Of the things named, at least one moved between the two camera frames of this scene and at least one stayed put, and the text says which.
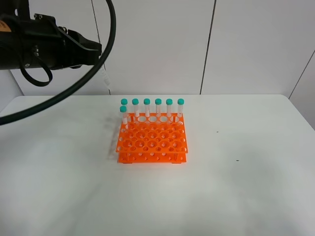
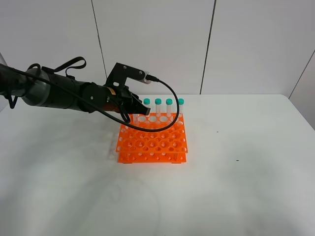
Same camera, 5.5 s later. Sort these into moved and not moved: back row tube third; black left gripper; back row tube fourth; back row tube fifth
Moved: black left gripper
Not moved: back row tube third; back row tube fourth; back row tube fifth
